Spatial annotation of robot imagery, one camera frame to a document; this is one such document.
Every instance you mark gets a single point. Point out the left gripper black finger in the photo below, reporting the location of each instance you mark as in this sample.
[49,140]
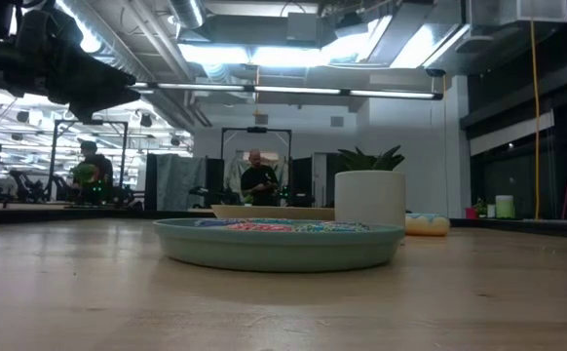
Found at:
[103,72]
[93,101]

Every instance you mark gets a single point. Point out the small dark blue sprinkled donut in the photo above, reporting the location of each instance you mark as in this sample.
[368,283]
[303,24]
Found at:
[215,223]

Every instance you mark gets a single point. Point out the small pink sprinkled donut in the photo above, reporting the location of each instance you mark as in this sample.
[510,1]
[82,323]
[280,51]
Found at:
[259,227]

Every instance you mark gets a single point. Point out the small teal sprinkled donut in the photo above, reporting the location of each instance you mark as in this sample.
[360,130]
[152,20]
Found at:
[269,220]

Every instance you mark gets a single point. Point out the small light blue sprinkled donut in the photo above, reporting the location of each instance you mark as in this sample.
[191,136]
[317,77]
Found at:
[332,227]

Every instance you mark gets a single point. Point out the large blue frosted donut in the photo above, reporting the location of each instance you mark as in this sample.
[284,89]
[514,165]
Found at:
[429,226]

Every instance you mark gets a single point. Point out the person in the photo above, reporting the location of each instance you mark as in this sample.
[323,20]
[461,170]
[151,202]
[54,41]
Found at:
[102,168]
[259,183]

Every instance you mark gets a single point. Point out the green leafy toy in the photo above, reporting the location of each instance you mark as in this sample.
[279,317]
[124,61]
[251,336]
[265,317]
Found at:
[85,174]

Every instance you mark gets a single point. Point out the grey hanging cloth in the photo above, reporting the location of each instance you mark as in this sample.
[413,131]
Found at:
[181,183]

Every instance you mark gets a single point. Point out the long ceiling light bar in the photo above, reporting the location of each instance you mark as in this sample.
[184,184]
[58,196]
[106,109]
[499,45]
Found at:
[293,90]

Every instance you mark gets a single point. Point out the beige round plate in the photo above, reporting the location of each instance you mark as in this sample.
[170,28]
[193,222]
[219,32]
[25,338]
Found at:
[264,212]

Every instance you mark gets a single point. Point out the teal round plate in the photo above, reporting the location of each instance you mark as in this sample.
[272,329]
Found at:
[274,251]

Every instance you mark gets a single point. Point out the white pot with green succulent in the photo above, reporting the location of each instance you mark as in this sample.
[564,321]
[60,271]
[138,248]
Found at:
[368,200]

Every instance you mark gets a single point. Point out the red cup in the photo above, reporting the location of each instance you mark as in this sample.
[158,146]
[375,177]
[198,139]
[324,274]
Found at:
[471,213]

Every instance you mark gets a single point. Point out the small potted plant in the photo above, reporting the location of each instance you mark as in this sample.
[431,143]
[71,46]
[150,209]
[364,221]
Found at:
[481,207]

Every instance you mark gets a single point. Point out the white cup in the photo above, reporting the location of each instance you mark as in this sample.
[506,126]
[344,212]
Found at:
[491,211]

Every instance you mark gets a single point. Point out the green and white container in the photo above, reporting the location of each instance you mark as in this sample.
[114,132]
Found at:
[505,207]

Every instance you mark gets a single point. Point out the black metal rig frame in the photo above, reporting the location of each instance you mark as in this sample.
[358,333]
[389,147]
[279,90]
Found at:
[256,129]
[88,122]

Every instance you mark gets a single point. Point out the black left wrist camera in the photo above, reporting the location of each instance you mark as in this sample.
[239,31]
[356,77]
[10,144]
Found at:
[49,27]

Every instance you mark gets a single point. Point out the silver ventilation duct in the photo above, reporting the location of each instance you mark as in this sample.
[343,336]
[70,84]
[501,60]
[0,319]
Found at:
[186,12]

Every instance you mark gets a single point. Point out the grey wall speaker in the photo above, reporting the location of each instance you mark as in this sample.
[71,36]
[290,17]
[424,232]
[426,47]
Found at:
[337,121]
[261,119]

